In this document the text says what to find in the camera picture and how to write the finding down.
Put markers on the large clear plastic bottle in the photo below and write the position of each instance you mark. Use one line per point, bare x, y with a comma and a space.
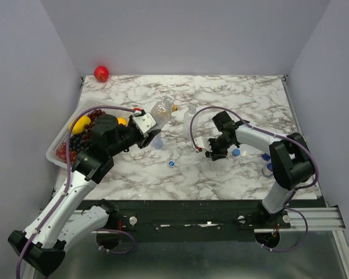
162, 112

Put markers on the blue tinted plastic bottle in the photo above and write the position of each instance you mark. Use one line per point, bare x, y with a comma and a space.
157, 142

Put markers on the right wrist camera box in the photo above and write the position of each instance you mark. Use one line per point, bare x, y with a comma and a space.
202, 144

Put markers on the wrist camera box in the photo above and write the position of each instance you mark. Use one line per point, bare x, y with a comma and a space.
202, 144
143, 121

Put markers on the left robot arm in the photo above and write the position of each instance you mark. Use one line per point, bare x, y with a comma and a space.
44, 243

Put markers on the dark blue grape bunch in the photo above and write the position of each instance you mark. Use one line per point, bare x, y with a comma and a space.
79, 142

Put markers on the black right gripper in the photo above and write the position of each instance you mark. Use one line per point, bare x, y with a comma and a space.
215, 155

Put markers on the aluminium frame rail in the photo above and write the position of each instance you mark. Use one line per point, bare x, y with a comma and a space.
317, 218

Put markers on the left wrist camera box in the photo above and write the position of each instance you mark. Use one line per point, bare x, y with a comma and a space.
143, 121

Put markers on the red bull can front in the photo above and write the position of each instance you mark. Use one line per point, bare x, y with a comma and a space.
267, 170

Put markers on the white cap blue label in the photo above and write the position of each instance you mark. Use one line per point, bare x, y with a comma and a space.
171, 164

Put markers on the red apple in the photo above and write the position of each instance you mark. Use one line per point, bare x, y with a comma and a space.
101, 74

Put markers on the small clear plastic bottle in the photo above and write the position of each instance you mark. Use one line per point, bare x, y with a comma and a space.
190, 112

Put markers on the light red grape bunch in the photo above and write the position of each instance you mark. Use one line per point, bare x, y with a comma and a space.
61, 153

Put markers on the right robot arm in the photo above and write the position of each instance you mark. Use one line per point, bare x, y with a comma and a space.
291, 162

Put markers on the yellow mango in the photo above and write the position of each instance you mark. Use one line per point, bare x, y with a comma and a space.
78, 127

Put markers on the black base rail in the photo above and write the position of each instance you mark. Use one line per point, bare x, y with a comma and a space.
189, 221

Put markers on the red bull can rear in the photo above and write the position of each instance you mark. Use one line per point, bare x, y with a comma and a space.
265, 157

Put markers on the red bull can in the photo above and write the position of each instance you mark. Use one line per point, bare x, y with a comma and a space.
267, 170
265, 157

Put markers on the dark red grape bunch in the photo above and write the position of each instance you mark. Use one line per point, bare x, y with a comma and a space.
93, 118

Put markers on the plain blue bottle cap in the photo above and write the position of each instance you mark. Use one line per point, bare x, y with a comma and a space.
236, 152

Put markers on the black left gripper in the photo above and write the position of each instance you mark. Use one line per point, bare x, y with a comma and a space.
144, 142

